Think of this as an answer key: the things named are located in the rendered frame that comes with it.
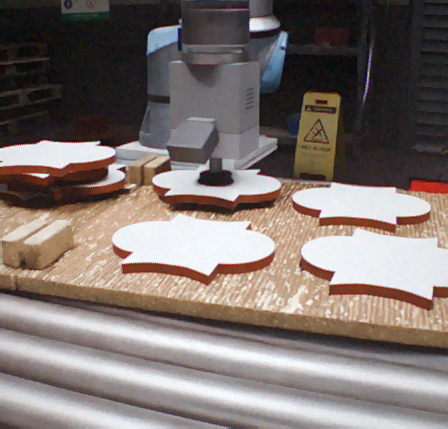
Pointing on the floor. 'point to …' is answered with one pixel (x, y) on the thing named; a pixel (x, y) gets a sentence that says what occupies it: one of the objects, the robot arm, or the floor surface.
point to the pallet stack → (18, 94)
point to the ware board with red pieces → (93, 130)
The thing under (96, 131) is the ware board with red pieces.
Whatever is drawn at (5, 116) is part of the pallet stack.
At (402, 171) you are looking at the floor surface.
